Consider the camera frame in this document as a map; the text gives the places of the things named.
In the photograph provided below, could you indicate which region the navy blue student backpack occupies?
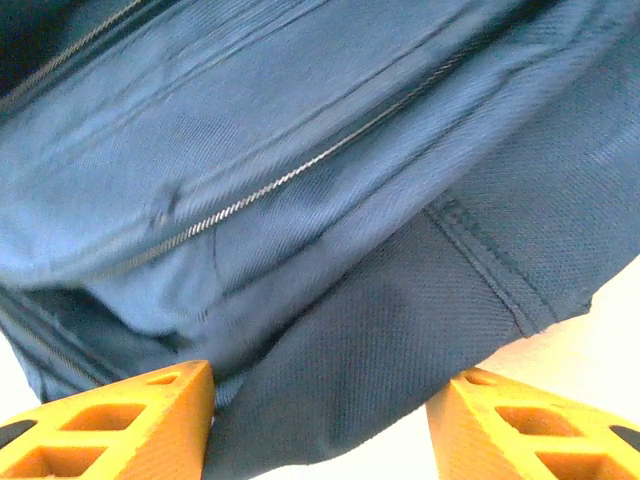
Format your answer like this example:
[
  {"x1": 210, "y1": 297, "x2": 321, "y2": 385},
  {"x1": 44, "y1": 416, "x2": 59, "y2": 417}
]
[{"x1": 0, "y1": 0, "x2": 640, "y2": 480}]

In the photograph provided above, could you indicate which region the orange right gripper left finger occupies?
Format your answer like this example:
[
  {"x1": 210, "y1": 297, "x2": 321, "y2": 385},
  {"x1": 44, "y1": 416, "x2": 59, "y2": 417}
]
[{"x1": 0, "y1": 358, "x2": 217, "y2": 480}]

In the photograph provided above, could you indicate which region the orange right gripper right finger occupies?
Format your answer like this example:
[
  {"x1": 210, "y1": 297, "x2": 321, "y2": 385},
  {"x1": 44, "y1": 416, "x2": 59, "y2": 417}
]
[{"x1": 427, "y1": 367, "x2": 640, "y2": 480}]

